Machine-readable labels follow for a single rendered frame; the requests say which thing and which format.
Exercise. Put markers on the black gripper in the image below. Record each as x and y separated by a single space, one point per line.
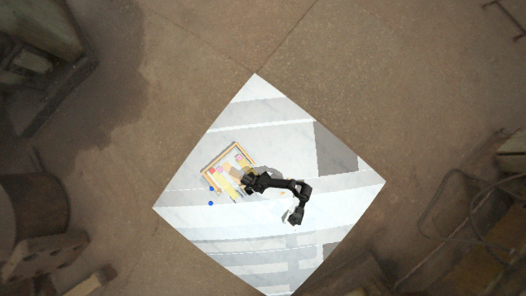
248 189

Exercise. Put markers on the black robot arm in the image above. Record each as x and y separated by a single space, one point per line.
261 182

